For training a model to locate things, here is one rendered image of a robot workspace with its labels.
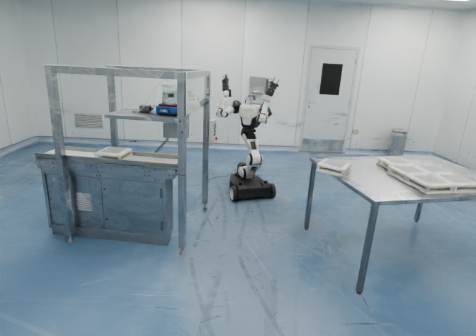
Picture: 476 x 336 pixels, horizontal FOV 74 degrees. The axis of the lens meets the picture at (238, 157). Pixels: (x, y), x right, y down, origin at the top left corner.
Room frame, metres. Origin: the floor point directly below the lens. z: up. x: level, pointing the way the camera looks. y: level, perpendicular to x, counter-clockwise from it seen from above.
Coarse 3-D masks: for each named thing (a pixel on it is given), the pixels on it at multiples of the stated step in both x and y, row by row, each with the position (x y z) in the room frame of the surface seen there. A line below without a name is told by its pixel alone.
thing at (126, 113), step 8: (112, 112) 2.69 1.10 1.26; (120, 112) 2.71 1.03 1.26; (128, 112) 2.73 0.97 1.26; (144, 112) 2.78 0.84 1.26; (152, 112) 2.80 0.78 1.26; (144, 120) 2.54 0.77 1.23; (152, 120) 2.53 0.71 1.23; (160, 120) 2.53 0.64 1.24; (168, 120) 2.52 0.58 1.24; (176, 120) 2.51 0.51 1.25
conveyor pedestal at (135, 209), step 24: (48, 192) 2.75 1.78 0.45; (72, 192) 2.73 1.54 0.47; (96, 192) 2.71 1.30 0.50; (120, 192) 2.68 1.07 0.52; (144, 192) 2.66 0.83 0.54; (168, 192) 2.69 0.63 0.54; (48, 216) 2.75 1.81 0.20; (96, 216) 2.71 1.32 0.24; (120, 216) 2.68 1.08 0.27; (144, 216) 2.66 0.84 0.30; (168, 216) 2.68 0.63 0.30; (120, 240) 2.69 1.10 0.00; (144, 240) 2.67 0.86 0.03; (168, 240) 2.72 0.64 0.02
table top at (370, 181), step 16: (320, 160) 3.04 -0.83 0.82; (352, 160) 3.10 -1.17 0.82; (368, 160) 3.13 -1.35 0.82; (416, 160) 3.22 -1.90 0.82; (432, 160) 3.25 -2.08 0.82; (336, 176) 2.60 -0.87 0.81; (352, 176) 2.61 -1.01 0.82; (368, 176) 2.63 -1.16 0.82; (384, 176) 2.65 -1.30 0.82; (464, 176) 2.77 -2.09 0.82; (368, 192) 2.24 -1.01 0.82; (384, 192) 2.26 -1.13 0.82; (400, 192) 2.28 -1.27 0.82; (416, 192) 2.29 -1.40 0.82
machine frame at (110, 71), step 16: (48, 80) 2.62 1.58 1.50; (112, 80) 3.59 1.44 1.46; (48, 96) 2.62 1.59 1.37; (112, 96) 3.58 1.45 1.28; (208, 112) 3.47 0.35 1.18; (112, 128) 3.59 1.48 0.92; (208, 128) 3.48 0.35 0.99; (112, 144) 3.59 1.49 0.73; (208, 144) 3.50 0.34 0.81; (64, 160) 2.65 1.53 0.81; (208, 160) 3.53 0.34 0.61; (64, 176) 2.63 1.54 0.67; (64, 192) 2.62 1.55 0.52; (64, 208) 2.62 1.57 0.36; (64, 224) 2.62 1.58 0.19
